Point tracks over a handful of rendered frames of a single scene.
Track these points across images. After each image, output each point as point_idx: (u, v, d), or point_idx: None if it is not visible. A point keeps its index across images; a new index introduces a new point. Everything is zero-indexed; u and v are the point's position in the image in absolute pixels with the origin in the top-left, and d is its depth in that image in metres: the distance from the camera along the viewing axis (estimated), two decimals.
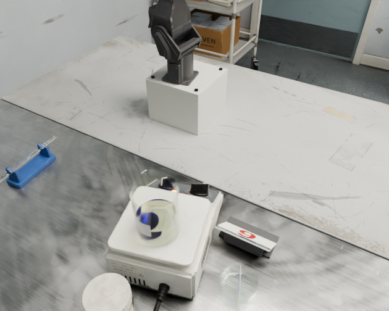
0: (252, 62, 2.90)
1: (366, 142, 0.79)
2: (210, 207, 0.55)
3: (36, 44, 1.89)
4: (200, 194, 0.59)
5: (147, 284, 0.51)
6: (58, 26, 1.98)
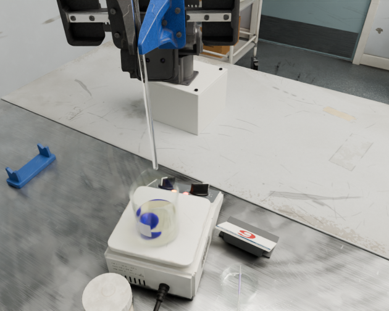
0: (252, 62, 2.90)
1: (366, 142, 0.79)
2: (210, 207, 0.55)
3: (36, 44, 1.89)
4: (200, 194, 0.59)
5: (147, 284, 0.51)
6: (58, 26, 1.98)
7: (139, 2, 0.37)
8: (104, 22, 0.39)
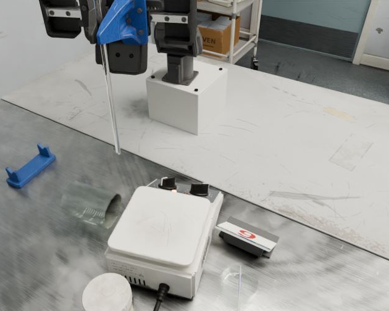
0: (252, 62, 2.90)
1: (366, 142, 0.79)
2: (210, 207, 0.55)
3: (36, 44, 1.89)
4: (200, 194, 0.59)
5: (147, 284, 0.51)
6: None
7: (109, 2, 0.42)
8: (79, 18, 0.44)
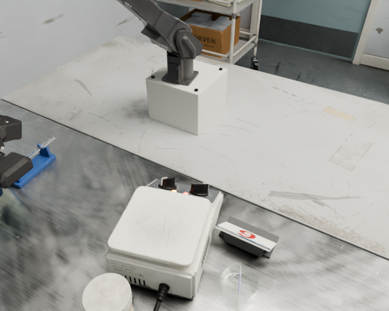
0: (252, 62, 2.90)
1: (366, 142, 0.79)
2: (210, 207, 0.55)
3: (36, 44, 1.89)
4: (200, 194, 0.59)
5: (147, 284, 0.51)
6: (58, 26, 1.98)
7: None
8: None
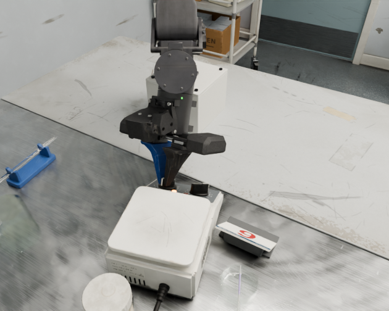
0: (252, 62, 2.90)
1: (366, 142, 0.79)
2: (210, 207, 0.55)
3: (36, 44, 1.89)
4: (200, 194, 0.59)
5: (147, 284, 0.51)
6: (58, 26, 1.98)
7: None
8: None
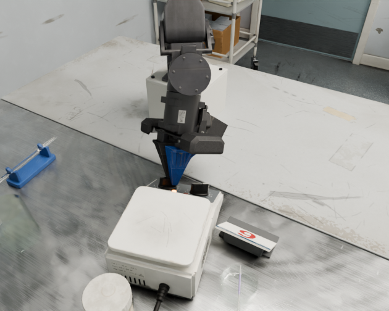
0: (252, 62, 2.90)
1: (366, 142, 0.79)
2: (210, 207, 0.55)
3: (36, 44, 1.89)
4: (200, 194, 0.59)
5: (147, 284, 0.51)
6: (58, 26, 1.98)
7: (168, 134, 0.61)
8: None
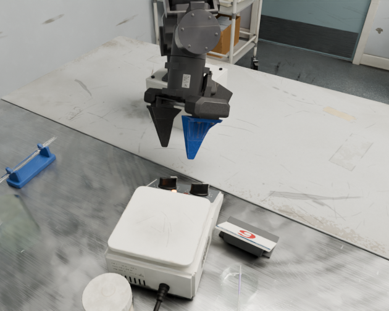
0: (252, 62, 2.90)
1: (366, 142, 0.79)
2: (210, 207, 0.55)
3: (36, 44, 1.89)
4: (200, 194, 0.59)
5: (147, 284, 0.51)
6: (58, 26, 1.98)
7: (161, 99, 0.63)
8: (184, 101, 0.60)
